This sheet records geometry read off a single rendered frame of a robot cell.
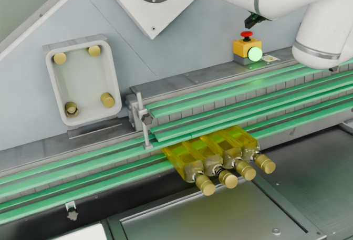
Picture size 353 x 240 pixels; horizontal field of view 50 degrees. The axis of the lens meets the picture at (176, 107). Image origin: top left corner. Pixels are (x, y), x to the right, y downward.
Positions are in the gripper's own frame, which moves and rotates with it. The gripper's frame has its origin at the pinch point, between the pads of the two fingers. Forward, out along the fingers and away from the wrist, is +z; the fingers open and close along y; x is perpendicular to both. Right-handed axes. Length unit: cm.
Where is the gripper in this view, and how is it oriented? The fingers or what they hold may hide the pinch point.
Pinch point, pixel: (250, 21)
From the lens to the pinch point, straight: 126.3
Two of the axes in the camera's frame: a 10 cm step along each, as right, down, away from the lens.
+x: 0.1, 8.9, -4.6
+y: -8.6, -2.3, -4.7
